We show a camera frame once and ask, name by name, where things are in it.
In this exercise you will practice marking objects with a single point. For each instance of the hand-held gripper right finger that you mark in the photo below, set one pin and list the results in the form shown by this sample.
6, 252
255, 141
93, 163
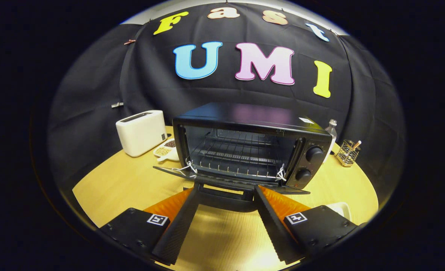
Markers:
275, 226

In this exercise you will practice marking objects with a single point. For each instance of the black backdrop cloth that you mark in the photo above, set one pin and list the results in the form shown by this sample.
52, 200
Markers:
150, 86

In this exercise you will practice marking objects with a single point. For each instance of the cream food tray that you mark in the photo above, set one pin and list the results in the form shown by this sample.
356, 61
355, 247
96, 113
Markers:
343, 209

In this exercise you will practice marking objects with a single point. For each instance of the brown stick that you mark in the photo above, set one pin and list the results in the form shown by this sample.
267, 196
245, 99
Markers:
357, 144

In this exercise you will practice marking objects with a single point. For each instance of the copper clip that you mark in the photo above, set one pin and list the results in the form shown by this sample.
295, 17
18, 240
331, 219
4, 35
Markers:
129, 41

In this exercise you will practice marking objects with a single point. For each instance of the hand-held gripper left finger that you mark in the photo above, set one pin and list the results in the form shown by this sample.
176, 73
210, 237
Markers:
179, 226

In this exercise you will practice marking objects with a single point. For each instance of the clear plastic bottle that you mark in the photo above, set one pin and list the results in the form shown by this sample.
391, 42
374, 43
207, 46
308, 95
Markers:
332, 131

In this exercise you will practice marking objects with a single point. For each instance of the silver clip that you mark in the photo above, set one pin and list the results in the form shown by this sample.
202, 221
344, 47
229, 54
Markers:
117, 104

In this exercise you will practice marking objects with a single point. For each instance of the black toaster oven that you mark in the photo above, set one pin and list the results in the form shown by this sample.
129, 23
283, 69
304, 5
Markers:
245, 116

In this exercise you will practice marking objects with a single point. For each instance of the white bread toaster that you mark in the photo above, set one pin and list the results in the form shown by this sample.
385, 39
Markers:
139, 133

